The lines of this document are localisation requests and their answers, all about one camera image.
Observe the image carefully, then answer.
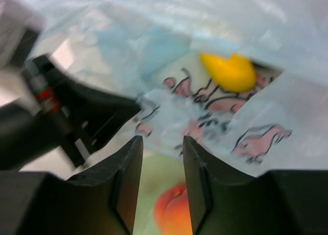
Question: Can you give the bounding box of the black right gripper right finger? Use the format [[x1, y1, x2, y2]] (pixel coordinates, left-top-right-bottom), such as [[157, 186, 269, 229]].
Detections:
[[182, 137, 327, 234]]

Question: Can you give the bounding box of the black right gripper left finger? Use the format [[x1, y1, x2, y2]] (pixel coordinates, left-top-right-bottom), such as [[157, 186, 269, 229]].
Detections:
[[1, 136, 143, 234]]

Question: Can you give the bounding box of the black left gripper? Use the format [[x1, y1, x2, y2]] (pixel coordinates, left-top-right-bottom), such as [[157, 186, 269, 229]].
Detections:
[[1, 54, 141, 170]]

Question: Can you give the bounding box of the orange fake fruit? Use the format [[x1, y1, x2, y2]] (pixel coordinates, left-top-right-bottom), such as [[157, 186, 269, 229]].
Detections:
[[153, 184, 192, 235]]

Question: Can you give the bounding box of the blue printed plastic bag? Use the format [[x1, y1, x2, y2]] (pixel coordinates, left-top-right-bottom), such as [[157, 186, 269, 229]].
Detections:
[[23, 0, 327, 176]]

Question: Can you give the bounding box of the yellow fake fruit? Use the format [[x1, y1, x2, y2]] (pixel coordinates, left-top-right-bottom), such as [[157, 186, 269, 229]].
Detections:
[[199, 53, 257, 93]]

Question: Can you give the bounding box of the green scalloped glass bowl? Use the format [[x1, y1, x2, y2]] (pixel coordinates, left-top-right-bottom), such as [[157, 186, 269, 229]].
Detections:
[[133, 155, 186, 234]]

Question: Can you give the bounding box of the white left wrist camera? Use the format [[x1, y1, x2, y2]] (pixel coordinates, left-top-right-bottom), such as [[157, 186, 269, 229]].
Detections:
[[1, 0, 45, 70]]

